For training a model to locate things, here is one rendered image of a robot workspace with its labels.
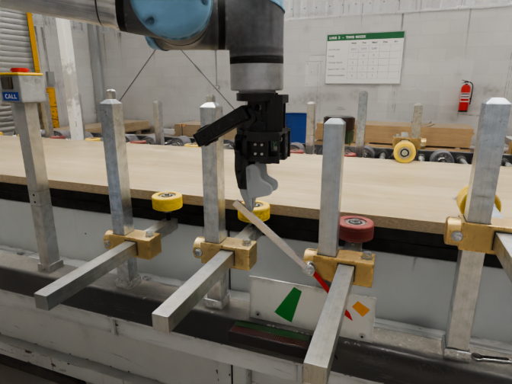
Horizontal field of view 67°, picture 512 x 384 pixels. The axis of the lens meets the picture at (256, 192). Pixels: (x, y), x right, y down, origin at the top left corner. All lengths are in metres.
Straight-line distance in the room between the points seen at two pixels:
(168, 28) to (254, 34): 0.19
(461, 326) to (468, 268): 0.12
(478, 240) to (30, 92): 1.01
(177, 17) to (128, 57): 10.07
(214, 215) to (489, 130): 0.52
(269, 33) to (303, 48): 7.65
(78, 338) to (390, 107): 7.04
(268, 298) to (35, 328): 1.21
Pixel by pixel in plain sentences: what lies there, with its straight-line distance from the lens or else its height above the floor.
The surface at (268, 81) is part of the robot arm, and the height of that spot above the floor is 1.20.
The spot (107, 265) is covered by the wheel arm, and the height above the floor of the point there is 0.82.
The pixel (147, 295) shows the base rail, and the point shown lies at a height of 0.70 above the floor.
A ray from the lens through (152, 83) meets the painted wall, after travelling 10.11.
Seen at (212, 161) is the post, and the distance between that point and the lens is 0.80.
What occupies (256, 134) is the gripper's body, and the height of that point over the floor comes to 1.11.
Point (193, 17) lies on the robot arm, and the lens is 0.49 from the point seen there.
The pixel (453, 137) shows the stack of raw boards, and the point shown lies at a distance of 6.65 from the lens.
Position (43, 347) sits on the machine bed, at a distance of 1.89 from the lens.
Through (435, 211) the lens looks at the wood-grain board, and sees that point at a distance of 1.02.
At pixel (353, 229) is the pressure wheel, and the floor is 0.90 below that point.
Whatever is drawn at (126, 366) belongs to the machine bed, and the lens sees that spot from 1.62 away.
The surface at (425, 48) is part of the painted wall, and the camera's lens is 7.90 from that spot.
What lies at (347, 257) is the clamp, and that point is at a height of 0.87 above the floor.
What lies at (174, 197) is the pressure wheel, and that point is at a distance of 1.03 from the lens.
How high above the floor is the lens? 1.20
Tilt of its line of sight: 16 degrees down
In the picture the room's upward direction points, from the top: straight up
